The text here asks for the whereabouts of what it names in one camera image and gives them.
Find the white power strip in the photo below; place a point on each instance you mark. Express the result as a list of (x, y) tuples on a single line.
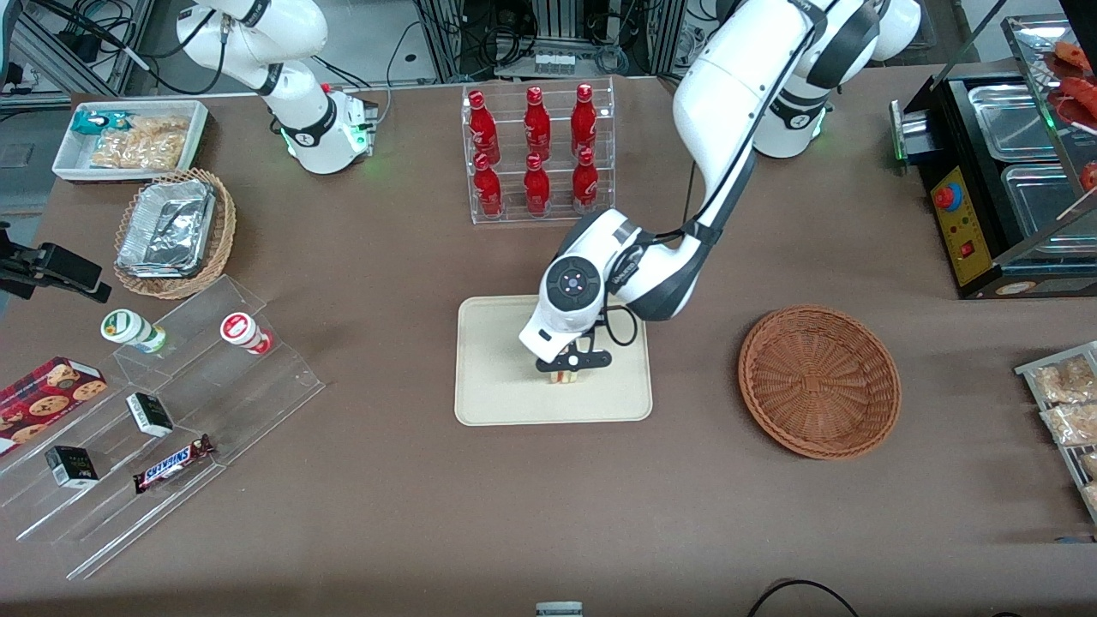
[(554, 62)]

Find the cream plastic tray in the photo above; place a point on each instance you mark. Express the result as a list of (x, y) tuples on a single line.
[(497, 377)]

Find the red lid yogurt cup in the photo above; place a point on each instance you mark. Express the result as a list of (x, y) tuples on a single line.
[(240, 330)]

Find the steel warmer pan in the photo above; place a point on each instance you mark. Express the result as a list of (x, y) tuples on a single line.
[(1007, 120), (1041, 210)]

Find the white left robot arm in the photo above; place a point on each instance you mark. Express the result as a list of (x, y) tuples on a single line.
[(728, 94)]

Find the small black white box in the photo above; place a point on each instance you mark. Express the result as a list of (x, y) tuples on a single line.
[(72, 467), (150, 414)]

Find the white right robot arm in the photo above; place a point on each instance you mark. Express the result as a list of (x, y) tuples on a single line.
[(257, 34)]

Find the light wicker basket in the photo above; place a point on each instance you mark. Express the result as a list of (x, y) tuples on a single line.
[(224, 231)]

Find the white rectangular bin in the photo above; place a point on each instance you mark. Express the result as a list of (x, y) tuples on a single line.
[(68, 163)]

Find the clear acrylic stepped display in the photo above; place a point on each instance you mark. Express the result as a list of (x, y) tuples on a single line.
[(257, 394)]

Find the red cookie box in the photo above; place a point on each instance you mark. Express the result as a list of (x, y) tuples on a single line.
[(43, 398)]

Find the clear acrylic bottle rack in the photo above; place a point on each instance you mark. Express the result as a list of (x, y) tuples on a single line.
[(540, 218)]

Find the aluminium foil container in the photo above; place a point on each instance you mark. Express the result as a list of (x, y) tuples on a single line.
[(167, 227)]

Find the brown round wicker basket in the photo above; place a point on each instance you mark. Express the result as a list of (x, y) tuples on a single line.
[(818, 381)]

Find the teal snack packet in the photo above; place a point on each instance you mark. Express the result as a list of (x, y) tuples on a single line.
[(96, 122)]

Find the green lid yogurt cup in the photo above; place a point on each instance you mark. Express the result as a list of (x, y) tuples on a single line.
[(128, 328)]

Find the small grey white object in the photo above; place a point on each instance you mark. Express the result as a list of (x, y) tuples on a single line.
[(559, 610)]

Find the clear bag of pastries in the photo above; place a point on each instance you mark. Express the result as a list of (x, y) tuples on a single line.
[(1076, 424), (1067, 381)]

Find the grey snack tray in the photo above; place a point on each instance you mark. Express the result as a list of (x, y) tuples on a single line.
[(1065, 458)]

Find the red cola bottle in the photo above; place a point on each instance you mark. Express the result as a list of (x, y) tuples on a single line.
[(537, 124), (584, 120), (585, 184), (536, 187), (484, 128), (488, 188)]

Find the Snickers chocolate bar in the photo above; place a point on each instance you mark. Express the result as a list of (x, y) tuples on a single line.
[(174, 464)]

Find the triangle sandwich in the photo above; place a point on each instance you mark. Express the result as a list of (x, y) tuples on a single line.
[(567, 379)]

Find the clear bag of crackers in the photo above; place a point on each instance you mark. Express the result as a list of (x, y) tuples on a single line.
[(146, 144)]

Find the red emergency stop button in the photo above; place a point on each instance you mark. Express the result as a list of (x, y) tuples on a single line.
[(947, 197)]

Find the black food warmer machine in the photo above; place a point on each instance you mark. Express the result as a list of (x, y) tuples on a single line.
[(947, 107)]

